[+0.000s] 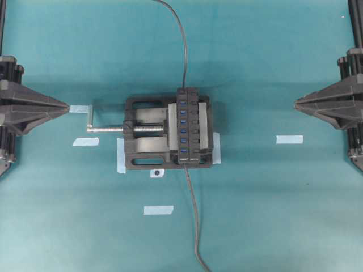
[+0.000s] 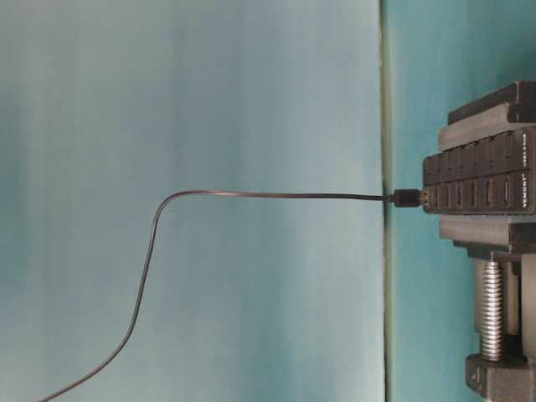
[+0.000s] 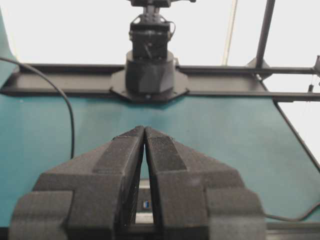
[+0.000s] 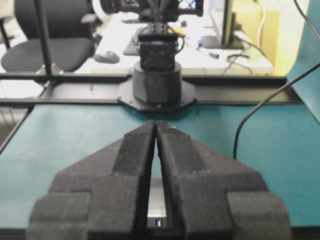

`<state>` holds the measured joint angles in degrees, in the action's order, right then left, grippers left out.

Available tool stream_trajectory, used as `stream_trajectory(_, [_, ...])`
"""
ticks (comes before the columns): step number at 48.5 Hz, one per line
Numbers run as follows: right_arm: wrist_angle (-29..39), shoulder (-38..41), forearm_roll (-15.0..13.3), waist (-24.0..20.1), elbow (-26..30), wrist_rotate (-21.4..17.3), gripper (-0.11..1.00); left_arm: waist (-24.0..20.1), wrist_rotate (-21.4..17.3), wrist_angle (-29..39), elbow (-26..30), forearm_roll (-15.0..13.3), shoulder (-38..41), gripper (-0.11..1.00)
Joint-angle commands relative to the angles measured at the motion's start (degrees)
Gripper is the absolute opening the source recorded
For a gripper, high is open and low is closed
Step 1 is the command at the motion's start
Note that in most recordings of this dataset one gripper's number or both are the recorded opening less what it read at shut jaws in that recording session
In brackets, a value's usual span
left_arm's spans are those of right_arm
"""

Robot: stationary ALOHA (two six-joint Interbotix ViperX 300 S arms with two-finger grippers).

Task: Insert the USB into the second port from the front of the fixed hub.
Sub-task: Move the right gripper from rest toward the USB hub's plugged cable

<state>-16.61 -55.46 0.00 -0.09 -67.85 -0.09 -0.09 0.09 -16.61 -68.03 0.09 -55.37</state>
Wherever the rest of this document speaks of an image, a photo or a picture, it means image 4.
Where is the black aluminium frame rail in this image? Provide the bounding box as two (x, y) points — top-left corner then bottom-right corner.
(0, 74), (287, 112)

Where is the computer monitor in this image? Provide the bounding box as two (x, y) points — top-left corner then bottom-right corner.
(208, 0), (244, 50)

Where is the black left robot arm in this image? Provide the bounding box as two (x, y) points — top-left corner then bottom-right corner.
(25, 0), (194, 240)

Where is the black USB hub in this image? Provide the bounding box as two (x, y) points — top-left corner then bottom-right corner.
(147, 178), (168, 228)

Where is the black office chair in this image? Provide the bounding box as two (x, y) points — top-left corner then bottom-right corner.
(0, 0), (95, 72)

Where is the black USB cable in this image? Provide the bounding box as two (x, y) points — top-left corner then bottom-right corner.
(232, 0), (320, 161)

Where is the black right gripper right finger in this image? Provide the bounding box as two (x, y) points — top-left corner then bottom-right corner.
(156, 121), (292, 240)

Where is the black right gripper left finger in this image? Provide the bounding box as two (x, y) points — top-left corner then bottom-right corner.
(26, 120), (157, 240)

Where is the grey computer mouse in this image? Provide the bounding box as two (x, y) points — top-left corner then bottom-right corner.
(93, 51), (120, 64)

